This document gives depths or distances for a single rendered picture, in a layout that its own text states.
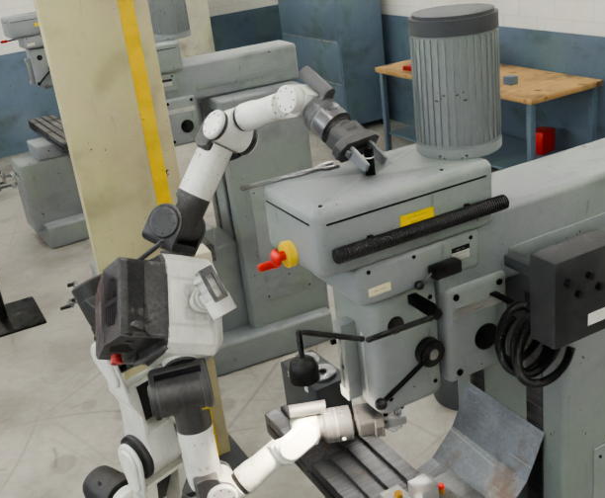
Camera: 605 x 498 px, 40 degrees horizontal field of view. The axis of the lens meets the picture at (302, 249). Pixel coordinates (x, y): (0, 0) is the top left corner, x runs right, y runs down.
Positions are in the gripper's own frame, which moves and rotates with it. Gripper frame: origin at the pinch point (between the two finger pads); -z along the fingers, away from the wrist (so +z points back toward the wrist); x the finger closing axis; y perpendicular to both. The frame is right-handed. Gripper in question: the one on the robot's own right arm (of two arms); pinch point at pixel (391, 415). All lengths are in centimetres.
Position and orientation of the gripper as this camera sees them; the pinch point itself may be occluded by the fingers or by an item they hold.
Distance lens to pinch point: 218.1
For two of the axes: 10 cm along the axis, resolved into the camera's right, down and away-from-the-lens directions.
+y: 1.1, 9.1, 3.9
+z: -9.9, 1.5, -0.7
